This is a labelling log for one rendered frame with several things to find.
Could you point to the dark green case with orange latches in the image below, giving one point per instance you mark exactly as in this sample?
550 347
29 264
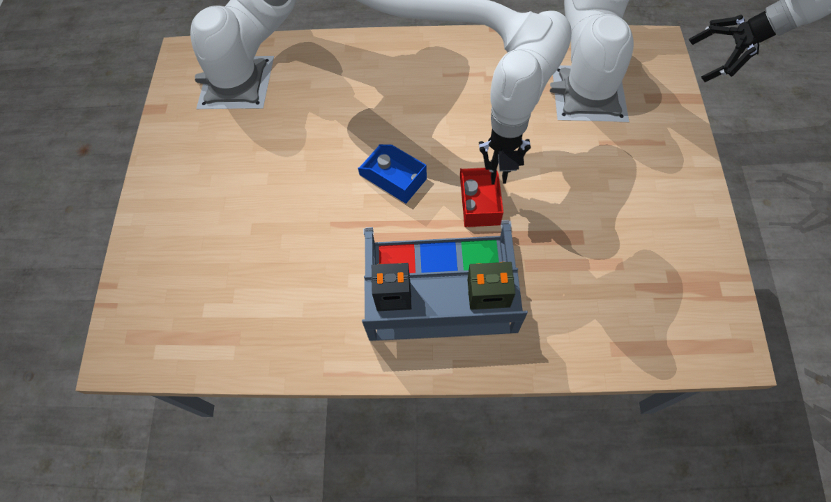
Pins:
490 285

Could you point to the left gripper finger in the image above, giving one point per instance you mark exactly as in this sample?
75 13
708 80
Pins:
733 64
717 26

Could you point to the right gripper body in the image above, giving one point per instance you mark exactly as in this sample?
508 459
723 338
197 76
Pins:
503 142

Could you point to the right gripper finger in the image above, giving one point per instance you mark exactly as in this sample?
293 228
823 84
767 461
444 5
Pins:
493 164
521 151

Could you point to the red bin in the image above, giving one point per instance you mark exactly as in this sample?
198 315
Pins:
487 199

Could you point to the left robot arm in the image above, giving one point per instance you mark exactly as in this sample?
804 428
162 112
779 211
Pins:
601 49

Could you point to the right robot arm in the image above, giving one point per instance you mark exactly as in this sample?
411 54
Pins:
225 44

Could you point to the dark grey shelf rack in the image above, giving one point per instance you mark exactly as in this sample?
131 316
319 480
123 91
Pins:
438 270

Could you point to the blue bin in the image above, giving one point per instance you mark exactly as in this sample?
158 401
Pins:
396 180

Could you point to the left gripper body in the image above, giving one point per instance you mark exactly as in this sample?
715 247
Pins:
757 29

